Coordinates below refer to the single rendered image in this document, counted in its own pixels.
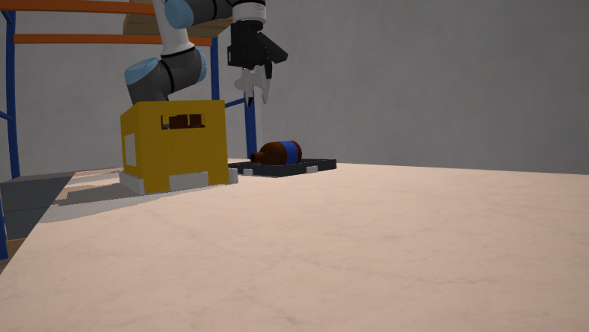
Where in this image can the yellow crate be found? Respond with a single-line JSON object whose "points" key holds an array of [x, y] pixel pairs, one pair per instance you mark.
{"points": [[153, 154]]}

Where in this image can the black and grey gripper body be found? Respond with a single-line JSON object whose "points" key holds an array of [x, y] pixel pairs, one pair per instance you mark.
{"points": [[242, 52]]}

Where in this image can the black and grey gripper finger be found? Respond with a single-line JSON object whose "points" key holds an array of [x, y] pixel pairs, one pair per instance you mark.
{"points": [[245, 85], [262, 76]]}

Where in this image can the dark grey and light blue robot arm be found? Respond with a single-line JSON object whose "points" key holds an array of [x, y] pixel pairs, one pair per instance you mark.
{"points": [[182, 65]]}

